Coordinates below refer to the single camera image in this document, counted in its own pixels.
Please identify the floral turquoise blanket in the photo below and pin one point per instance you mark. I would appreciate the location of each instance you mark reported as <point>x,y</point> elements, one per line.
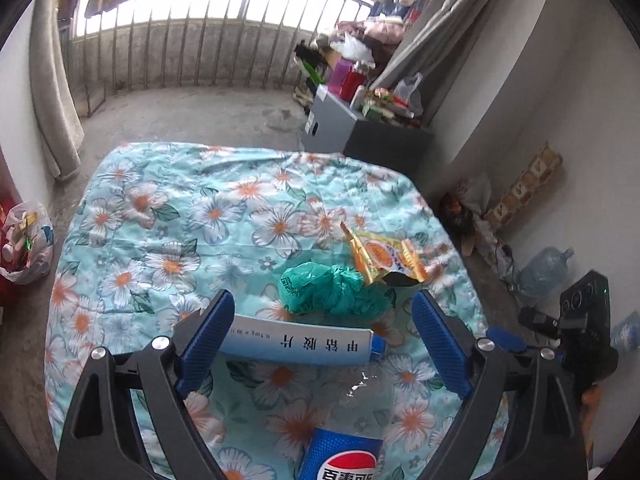
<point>200,220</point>

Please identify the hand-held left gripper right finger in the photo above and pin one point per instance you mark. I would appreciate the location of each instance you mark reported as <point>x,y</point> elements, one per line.
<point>440,345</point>

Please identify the light blue medicine box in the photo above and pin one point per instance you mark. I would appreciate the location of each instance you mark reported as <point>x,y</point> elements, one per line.
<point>300,342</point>

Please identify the blue label plastic bottle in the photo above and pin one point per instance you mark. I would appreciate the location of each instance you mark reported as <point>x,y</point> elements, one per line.
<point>340,455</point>

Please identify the patterned cardboard board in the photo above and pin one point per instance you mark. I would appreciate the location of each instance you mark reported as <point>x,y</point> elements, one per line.
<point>525,187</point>

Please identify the pile of clothes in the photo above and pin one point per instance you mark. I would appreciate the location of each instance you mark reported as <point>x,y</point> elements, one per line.
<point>372,30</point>

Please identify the beige curtain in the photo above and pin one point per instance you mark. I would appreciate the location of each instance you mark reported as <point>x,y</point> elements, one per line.
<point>55,90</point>

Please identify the clutter of bags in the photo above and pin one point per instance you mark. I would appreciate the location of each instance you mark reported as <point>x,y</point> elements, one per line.
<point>475,215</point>

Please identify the gold snack wrapper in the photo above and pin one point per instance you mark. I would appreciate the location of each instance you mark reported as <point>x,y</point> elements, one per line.
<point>380,255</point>

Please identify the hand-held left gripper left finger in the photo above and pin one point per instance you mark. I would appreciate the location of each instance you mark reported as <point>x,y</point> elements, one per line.
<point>210,340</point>

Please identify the small white plastic bag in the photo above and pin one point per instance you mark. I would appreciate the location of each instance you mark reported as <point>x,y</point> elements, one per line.
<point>411,92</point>

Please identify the green plastic bag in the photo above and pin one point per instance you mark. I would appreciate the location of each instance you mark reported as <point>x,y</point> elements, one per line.
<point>325,287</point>

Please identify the green and black bag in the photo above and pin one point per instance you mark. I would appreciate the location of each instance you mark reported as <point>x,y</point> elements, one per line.
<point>307,65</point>

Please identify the pink box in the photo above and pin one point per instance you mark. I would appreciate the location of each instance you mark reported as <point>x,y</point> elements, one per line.
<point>340,74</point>

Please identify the clear water jug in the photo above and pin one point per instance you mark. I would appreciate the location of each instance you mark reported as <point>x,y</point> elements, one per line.
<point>545,272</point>

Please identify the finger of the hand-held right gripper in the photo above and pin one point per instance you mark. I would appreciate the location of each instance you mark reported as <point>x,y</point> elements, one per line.
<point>505,338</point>

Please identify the white plastic trash bag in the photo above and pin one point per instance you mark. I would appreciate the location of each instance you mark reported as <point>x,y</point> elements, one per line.
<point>30,255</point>

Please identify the pile of colourful packets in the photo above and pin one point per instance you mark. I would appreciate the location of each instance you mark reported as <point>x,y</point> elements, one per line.
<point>385,105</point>

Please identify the metal balcony railing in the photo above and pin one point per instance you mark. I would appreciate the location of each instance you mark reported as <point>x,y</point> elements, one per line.
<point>200,40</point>

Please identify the clear blue plastic bottle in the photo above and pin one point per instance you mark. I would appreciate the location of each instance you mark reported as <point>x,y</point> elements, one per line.
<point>627,332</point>

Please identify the grey curtain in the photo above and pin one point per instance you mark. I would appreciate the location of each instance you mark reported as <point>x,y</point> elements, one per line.
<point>460,35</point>

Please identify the large white plastic bag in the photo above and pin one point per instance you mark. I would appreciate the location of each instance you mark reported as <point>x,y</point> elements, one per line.
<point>352,47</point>

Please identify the grey storage box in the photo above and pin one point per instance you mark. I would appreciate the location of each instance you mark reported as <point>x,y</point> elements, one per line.
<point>330,125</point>

